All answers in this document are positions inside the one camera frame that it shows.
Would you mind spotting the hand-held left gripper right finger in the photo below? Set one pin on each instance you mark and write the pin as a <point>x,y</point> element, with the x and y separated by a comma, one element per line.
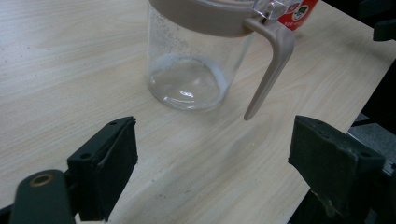
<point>330,161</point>

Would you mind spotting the white plastic pouch red label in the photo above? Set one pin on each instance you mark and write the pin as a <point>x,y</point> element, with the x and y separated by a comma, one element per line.
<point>299,15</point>

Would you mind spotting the black metal stand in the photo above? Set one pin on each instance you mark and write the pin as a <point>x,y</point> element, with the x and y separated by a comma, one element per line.
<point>384,29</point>

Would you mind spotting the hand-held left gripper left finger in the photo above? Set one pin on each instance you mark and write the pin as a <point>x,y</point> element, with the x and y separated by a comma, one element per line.
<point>102,168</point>

